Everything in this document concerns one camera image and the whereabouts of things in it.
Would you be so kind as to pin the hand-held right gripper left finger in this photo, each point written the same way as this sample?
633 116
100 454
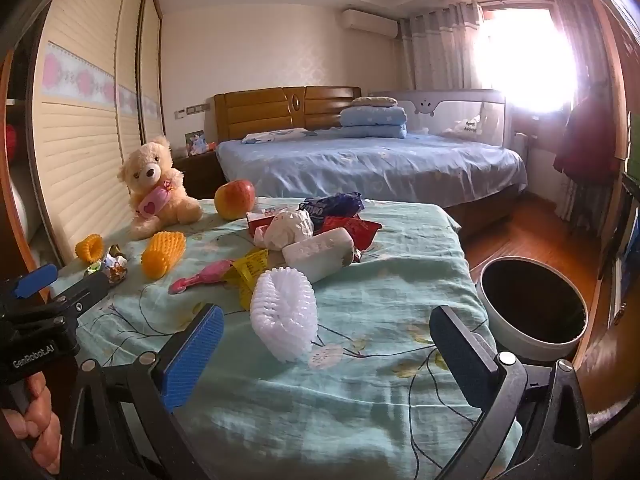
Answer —
195 355

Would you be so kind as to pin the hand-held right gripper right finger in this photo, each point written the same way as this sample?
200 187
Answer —
460 360

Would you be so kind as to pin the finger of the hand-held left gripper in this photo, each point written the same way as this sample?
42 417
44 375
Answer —
35 280
82 295

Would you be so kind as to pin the white round trash bin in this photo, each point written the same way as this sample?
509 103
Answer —
500 332

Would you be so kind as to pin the large orange foam fruit net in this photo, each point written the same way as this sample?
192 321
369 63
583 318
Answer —
162 255

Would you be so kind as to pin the white foam fruit net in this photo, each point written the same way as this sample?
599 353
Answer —
282 315

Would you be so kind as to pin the yellow printed wrapper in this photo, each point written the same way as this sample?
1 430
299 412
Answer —
250 270

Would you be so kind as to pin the red white carton box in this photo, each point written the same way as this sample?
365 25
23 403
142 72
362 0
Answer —
256 222

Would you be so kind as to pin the red snack packet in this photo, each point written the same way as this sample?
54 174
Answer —
365 232

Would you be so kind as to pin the white plastic tissue packet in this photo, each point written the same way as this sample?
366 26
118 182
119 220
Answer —
317 252

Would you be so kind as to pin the blue snack wrapper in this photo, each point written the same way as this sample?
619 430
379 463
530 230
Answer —
335 205

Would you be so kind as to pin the person's left hand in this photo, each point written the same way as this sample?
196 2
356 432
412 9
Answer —
42 430

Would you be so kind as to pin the shiny foil candy wrapper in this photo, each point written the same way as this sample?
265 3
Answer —
116 269

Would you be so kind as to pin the small orange foam fruit net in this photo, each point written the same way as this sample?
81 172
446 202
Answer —
89 247

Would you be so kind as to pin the white cloth bundle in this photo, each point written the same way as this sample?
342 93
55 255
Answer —
18 207

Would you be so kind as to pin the green floral bed sheet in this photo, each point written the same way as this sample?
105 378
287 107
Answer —
375 310

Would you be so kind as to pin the cream teddy bear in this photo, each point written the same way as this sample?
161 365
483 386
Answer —
150 175

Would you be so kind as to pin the red cloth bundle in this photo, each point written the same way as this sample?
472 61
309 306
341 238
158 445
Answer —
11 142

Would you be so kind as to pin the red yellow apple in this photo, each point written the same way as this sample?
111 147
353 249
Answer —
235 200

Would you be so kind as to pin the cream louvered wardrobe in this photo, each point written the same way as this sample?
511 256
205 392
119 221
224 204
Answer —
80 125

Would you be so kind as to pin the wooden nightstand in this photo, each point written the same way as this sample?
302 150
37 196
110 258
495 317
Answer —
200 175

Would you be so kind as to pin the framed photo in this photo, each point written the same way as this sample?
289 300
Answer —
195 142

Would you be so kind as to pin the bed with blue sheet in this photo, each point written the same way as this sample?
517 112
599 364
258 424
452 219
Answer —
375 165

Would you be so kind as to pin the white radiator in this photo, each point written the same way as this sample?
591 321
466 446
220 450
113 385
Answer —
521 146

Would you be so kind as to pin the flat blue white pillow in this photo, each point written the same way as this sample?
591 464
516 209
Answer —
280 136

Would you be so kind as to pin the wooden headboard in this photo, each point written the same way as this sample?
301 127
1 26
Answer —
260 115

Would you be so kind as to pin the red hanging coat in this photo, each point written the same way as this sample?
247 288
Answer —
587 140

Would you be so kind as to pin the folded blue quilt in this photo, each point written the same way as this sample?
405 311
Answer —
372 117

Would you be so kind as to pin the small patterned pillow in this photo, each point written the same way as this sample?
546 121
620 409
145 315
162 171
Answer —
375 101

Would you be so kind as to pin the green panel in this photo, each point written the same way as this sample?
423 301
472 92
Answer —
634 150

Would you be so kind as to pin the grey dotted curtain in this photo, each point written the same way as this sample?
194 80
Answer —
435 50
575 35

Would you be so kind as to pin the wall switch panel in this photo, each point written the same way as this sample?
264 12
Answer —
192 110

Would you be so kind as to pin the grey mesh bed guard rail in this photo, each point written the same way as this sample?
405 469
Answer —
450 105

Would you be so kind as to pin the white wall air conditioner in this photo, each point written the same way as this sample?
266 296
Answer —
370 22

